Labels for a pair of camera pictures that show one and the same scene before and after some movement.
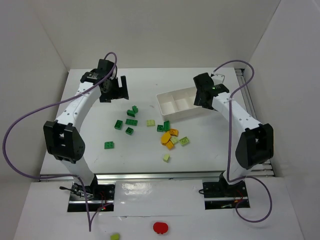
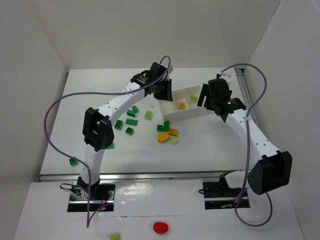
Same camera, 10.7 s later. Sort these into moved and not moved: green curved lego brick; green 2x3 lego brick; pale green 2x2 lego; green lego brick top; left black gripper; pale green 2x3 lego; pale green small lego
Moved: left black gripper; pale green 2x3 lego; pale green 2x2 lego
Not moved: pale green small lego; green lego brick top; green 2x3 lego brick; green curved lego brick
